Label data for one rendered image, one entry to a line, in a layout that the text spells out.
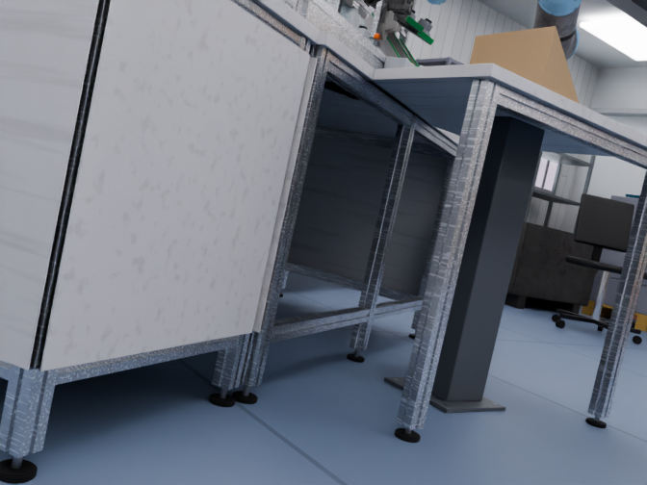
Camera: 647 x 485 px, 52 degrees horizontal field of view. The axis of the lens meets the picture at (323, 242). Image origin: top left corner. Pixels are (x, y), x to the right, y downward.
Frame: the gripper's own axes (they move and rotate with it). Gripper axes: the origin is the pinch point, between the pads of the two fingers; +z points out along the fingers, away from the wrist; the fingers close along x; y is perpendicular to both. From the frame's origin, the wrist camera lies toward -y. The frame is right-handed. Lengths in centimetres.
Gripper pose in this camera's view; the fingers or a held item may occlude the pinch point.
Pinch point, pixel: (381, 36)
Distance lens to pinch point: 231.6
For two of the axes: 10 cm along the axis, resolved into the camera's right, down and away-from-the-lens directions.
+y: 8.9, 2.2, -4.0
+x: 4.0, 0.3, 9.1
